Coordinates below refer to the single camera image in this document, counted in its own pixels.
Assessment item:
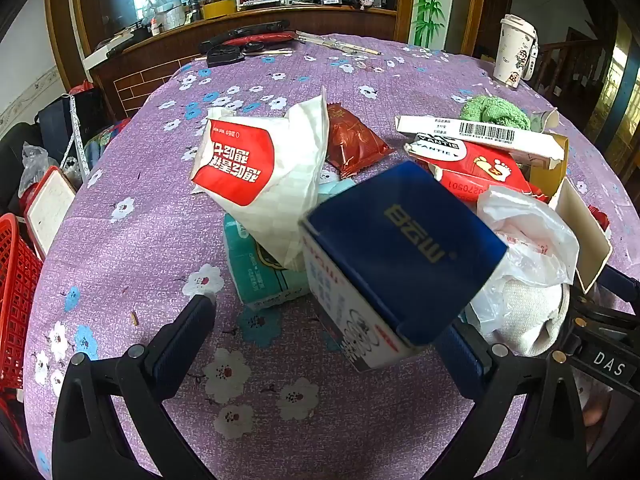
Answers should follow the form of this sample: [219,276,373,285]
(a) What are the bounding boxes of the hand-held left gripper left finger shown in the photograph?
[51,294,218,480]

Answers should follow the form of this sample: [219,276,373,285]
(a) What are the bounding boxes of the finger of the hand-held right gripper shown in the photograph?
[597,264,640,306]

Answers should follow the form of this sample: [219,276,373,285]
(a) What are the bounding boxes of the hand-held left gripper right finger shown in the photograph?
[425,322,588,480]

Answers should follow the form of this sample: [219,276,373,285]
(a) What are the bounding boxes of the yellow square box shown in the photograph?
[527,132,613,295]

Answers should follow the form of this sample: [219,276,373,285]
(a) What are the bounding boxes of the white sock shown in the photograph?
[480,275,571,358]

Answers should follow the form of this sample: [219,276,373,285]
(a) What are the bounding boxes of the blue and white carton box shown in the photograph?
[299,161,508,373]

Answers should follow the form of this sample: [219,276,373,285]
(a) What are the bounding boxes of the red plastic basket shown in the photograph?
[0,212,45,396]

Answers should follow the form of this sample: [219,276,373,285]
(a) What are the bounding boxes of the red and white paper bag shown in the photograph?
[189,86,331,272]

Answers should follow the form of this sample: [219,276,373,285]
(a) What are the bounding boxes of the green fluffy towel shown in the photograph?
[459,94,532,132]

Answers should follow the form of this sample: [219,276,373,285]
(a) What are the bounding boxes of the red snack packet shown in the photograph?
[325,102,396,180]

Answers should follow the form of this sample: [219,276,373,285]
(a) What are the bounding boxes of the person's right hand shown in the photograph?
[580,392,617,456]

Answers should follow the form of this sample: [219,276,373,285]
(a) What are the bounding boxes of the teal tissue packet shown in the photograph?
[222,180,358,311]

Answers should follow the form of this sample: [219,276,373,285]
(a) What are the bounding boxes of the white plastic bag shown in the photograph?
[465,186,581,331]

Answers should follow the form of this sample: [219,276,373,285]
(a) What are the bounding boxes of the purple floral tablecloth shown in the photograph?
[22,34,640,480]

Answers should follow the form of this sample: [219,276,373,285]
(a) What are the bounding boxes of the crumpled grey paper cup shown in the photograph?
[530,108,561,133]

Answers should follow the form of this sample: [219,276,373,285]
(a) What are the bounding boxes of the red wet wipes packet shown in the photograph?
[404,132,548,203]

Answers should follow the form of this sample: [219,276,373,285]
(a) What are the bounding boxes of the white red-rimmed container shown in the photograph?
[24,165,77,261]

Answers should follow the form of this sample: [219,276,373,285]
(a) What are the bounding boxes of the colourful plastic package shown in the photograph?
[82,120,131,166]

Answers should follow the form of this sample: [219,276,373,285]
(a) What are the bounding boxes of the wooden stair railing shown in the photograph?
[530,27,621,106]

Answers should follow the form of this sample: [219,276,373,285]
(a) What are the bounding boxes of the white barcode box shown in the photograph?
[395,115,566,168]

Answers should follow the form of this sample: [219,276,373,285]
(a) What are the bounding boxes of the white patterned ribbon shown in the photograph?
[67,94,91,181]

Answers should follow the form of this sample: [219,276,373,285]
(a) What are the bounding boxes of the clear plastic bag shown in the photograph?
[19,142,53,198]

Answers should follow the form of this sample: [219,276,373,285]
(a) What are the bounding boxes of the white cartoon tumbler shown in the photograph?
[494,14,538,90]

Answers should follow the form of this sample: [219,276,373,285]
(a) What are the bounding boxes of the black sofa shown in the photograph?
[0,122,41,216]

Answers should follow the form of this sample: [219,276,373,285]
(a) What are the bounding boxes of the dark shopping bag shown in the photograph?
[35,92,108,161]

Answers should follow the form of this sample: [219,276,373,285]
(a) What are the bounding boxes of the black pouch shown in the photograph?
[206,45,246,67]

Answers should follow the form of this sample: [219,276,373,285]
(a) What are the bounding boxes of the brown wooden door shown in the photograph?
[475,0,516,58]

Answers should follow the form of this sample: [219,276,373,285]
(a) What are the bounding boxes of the white flat board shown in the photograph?
[82,45,131,71]

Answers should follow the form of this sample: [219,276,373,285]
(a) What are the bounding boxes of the red fabric case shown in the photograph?
[222,31,298,48]

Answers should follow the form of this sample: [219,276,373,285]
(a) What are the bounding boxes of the yellow tin box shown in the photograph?
[200,0,237,20]

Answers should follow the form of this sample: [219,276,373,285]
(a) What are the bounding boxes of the metal folding tool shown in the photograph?
[295,30,381,56]

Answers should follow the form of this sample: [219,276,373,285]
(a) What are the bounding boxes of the wooden glass partition cabinet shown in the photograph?
[44,0,418,118]

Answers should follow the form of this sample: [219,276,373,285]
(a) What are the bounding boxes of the black long-handled tool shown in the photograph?
[197,20,291,53]

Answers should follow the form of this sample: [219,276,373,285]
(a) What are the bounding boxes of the green bamboo wall decal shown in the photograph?
[410,0,457,51]

